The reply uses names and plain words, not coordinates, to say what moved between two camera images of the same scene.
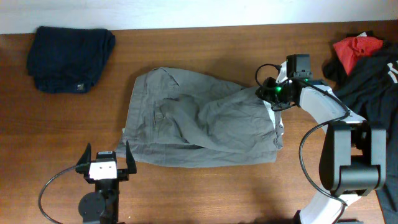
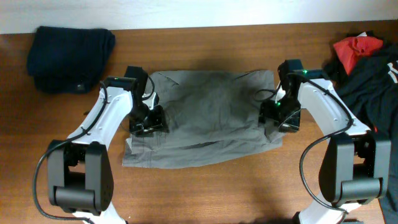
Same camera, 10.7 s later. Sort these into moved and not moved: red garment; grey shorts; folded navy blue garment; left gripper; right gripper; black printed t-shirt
Moved: right gripper; left gripper; grey shorts
Not moved: black printed t-shirt; folded navy blue garment; red garment
